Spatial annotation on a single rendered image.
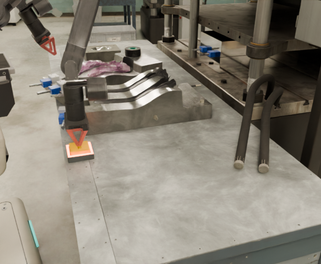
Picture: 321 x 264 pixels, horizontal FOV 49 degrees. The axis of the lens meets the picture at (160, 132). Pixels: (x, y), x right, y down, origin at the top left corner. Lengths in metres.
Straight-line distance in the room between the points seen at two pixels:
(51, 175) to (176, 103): 1.45
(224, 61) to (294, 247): 1.21
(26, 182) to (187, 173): 1.66
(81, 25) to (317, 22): 0.85
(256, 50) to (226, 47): 0.46
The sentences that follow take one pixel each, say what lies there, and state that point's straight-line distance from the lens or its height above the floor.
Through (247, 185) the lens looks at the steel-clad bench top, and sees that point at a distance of 1.04.
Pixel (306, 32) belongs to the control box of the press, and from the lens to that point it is 1.51.
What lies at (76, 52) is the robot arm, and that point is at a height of 1.13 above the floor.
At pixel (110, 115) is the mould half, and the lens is 1.27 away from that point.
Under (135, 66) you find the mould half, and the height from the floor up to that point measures 0.90.
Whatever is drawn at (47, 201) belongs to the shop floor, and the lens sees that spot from 2.34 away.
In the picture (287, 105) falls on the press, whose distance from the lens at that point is 1.68.
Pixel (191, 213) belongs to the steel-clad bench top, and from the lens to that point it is 0.92.
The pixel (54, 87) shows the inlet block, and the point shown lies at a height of 0.87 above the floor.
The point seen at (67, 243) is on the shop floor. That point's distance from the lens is 2.03.
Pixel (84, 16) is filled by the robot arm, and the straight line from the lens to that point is 1.07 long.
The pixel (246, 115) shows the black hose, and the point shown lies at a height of 0.88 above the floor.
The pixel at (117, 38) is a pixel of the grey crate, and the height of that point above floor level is 0.34.
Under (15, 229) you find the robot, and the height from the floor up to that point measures 0.28.
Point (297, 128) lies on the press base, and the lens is 1.78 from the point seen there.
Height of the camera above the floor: 1.39
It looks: 27 degrees down
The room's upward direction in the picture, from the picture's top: straight up
